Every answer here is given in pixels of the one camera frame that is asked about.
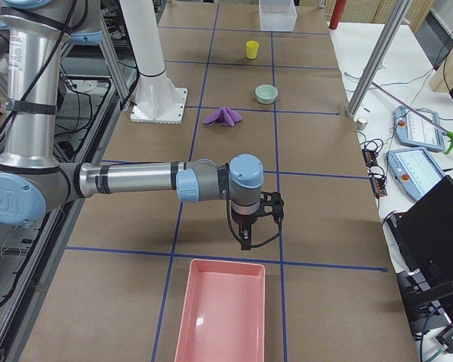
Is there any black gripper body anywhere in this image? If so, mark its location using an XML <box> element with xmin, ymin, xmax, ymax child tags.
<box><xmin>232</xmin><ymin>212</ymin><xmax>257</xmax><ymax>229</ymax></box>

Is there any purple cloth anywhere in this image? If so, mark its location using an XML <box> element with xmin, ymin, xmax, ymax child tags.
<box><xmin>202</xmin><ymin>106</ymin><xmax>242</xmax><ymax>127</ymax></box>

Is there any mint green bowl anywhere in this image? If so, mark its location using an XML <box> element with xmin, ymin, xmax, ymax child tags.
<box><xmin>254</xmin><ymin>84</ymin><xmax>279</xmax><ymax>105</ymax></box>

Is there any yellow plastic cup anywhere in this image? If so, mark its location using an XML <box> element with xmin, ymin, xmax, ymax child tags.
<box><xmin>245</xmin><ymin>40</ymin><xmax>259</xmax><ymax>60</ymax></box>

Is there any clear plastic box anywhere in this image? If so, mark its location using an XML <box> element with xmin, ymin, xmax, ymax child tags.
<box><xmin>258</xmin><ymin>0</ymin><xmax>297</xmax><ymax>32</ymax></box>

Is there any pink plastic tray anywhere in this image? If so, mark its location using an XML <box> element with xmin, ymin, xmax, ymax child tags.
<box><xmin>174</xmin><ymin>259</ymin><xmax>266</xmax><ymax>361</ymax></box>

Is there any black connector block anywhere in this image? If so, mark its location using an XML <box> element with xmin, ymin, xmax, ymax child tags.
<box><xmin>369</xmin><ymin>175</ymin><xmax>387</xmax><ymax>198</ymax></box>
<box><xmin>362</xmin><ymin>149</ymin><xmax>378</xmax><ymax>167</ymax></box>

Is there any small silver cylinder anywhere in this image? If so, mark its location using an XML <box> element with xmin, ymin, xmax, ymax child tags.
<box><xmin>356</xmin><ymin>118</ymin><xmax>368</xmax><ymax>131</ymax></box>

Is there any lower teach pendant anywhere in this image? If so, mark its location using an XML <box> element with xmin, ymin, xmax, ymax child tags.
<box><xmin>387</xmin><ymin>146</ymin><xmax>445</xmax><ymax>201</ymax></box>

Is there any teach pendant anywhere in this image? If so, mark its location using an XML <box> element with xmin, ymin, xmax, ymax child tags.
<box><xmin>387</xmin><ymin>146</ymin><xmax>445</xmax><ymax>201</ymax></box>
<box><xmin>394</xmin><ymin>106</ymin><xmax>445</xmax><ymax>152</ymax></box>

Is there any black monitor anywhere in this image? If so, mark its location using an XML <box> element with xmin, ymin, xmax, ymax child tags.
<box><xmin>387</xmin><ymin>175</ymin><xmax>453</xmax><ymax>324</ymax></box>

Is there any upper teach pendant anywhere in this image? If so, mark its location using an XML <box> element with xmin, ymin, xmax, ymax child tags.
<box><xmin>394</xmin><ymin>106</ymin><xmax>445</xmax><ymax>152</ymax></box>

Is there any red fire extinguisher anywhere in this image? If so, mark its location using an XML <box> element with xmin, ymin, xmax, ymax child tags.
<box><xmin>329</xmin><ymin>0</ymin><xmax>347</xmax><ymax>30</ymax></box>

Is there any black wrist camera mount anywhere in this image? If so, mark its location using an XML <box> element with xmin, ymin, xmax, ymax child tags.
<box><xmin>256</xmin><ymin>192</ymin><xmax>284</xmax><ymax>225</ymax></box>

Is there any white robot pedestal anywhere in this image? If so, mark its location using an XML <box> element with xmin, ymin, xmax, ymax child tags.
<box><xmin>120</xmin><ymin>0</ymin><xmax>188</xmax><ymax>124</ymax></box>

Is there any black camera stand clamp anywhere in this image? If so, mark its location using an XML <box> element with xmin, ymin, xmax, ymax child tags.
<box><xmin>396</xmin><ymin>271</ymin><xmax>453</xmax><ymax>336</ymax></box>

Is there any green handled grabber tool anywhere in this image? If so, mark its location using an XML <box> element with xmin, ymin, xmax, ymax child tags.
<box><xmin>371</xmin><ymin>81</ymin><xmax>453</xmax><ymax>155</ymax></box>

